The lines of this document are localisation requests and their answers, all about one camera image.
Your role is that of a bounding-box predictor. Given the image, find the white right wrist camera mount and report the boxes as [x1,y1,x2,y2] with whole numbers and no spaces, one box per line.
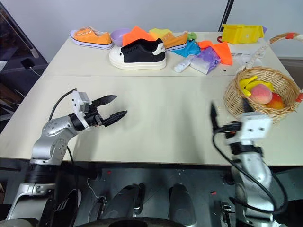
[239,111,273,142]

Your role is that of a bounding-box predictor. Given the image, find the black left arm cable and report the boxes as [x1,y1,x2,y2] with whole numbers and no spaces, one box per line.
[48,89,79,190]

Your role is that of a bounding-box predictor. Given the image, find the large orange cloth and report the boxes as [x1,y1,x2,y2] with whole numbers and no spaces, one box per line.
[122,26,156,47]

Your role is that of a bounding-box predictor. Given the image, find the white tissue pack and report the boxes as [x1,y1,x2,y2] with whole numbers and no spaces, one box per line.
[190,56,213,76]

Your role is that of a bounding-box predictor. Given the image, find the pink peach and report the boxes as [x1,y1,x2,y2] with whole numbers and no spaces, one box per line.
[249,85,273,105]

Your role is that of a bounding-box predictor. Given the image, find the white tube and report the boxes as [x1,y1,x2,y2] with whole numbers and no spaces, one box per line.
[174,57,195,73]

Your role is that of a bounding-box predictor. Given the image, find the orange canvas sneaker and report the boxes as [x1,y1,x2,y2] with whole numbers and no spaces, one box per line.
[162,31,189,53]
[70,26,114,51]

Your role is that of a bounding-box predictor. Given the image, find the yellow cloth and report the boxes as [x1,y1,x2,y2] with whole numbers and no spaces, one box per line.
[148,28,175,40]

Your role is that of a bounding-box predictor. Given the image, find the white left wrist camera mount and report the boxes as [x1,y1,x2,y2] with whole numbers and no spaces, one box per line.
[70,90,91,131]

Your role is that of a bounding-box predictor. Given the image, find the dark stick with white tip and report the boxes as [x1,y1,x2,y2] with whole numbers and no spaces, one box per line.
[0,4,39,59]

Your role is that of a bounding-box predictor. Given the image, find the black charger with white cable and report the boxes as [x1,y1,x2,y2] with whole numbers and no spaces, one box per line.
[20,58,43,77]

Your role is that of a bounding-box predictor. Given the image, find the red yellow mango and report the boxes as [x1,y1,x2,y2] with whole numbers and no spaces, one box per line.
[265,92,286,109]

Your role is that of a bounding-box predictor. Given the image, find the black white sneaker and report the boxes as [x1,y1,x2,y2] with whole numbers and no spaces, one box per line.
[108,37,167,70]

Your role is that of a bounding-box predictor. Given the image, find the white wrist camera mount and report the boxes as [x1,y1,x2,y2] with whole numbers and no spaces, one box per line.
[239,111,273,142]
[70,90,91,131]

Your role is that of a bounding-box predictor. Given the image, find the yellow plastic bin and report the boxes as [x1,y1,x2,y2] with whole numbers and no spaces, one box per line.
[221,23,265,45]

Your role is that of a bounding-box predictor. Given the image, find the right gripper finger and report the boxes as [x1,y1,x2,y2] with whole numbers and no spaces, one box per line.
[241,96,253,114]
[210,101,220,130]

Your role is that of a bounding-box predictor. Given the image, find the purple plastic bag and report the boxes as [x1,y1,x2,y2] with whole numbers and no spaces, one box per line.
[195,46,223,71]

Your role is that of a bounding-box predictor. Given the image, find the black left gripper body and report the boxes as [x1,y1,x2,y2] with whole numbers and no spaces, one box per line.
[84,105,107,128]

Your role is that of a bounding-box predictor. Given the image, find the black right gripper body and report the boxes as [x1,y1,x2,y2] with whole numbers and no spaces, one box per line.
[218,121,244,140]

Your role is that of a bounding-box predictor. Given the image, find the purple bowl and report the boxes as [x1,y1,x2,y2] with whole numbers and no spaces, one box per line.
[110,28,132,47]

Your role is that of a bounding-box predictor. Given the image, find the small orange cloth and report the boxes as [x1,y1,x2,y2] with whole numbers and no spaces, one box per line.
[197,39,214,50]

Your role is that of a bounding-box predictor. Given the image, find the orange triangular cloth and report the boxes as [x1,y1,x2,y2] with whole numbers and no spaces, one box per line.
[210,41,234,66]

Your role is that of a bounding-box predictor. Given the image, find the dark rounded robot leg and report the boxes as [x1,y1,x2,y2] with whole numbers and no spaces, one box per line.
[168,183,197,227]
[102,183,145,220]

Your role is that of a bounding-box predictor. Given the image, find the wicker basket with handle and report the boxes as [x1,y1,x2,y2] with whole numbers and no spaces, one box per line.
[223,32,303,125]

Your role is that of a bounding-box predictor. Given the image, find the white printed paper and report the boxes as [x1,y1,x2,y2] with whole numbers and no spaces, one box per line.
[230,50,262,67]

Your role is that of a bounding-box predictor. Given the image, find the black pole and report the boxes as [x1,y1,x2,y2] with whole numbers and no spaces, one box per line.
[218,0,234,32]

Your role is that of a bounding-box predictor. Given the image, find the blue cloth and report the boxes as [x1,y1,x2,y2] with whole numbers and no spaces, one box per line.
[172,39,202,58]

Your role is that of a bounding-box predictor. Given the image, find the yellow banana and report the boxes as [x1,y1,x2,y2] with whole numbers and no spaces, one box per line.
[239,75,275,97]

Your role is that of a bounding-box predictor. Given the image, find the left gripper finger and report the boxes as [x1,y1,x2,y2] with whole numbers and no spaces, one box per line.
[91,95,118,107]
[103,110,128,127]

